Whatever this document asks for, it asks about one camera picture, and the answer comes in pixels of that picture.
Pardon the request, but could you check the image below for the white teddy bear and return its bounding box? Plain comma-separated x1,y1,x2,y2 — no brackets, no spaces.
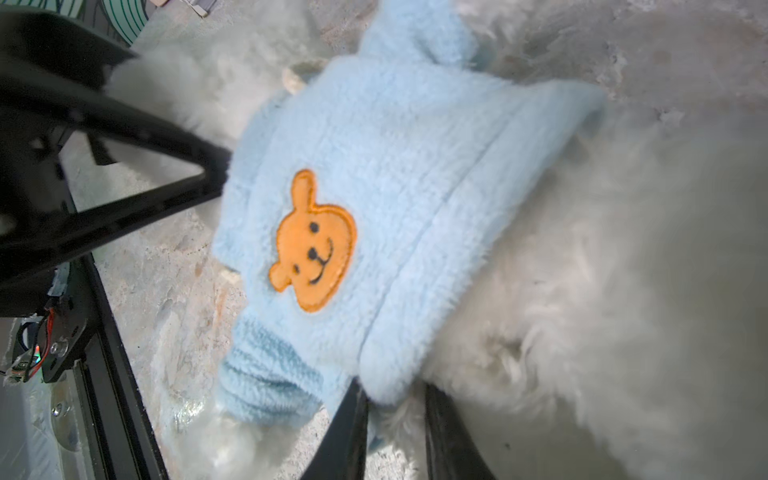
104,1,767,479

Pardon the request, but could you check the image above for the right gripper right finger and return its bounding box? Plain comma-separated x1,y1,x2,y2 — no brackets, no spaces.
425,385,495,480

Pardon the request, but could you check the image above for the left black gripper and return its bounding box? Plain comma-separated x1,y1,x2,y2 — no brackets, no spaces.
1,6,231,318

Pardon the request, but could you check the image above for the light blue fleece hoodie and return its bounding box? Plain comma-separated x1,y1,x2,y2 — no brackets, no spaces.
213,1,606,426

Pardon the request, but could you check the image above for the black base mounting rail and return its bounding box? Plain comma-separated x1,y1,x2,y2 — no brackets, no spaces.
43,254,169,479

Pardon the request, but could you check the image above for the small colourful card pack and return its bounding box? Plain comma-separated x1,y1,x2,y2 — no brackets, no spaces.
183,0,217,18

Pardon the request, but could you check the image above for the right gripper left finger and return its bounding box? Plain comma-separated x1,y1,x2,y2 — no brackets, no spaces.
301,379,369,480

